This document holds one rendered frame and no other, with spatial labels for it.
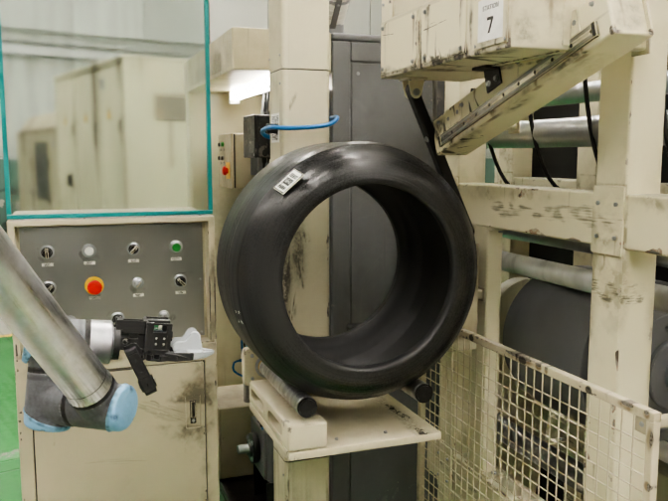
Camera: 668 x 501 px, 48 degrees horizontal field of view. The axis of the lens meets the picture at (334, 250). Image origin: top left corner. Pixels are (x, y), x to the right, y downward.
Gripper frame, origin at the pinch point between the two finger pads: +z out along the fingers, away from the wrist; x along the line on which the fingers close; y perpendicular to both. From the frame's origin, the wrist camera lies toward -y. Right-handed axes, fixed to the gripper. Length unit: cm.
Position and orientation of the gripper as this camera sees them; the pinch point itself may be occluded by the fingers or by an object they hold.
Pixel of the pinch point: (207, 354)
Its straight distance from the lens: 164.7
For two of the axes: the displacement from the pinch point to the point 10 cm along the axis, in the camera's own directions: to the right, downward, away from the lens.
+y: 1.1, -9.9, -0.8
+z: 9.3, 0.8, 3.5
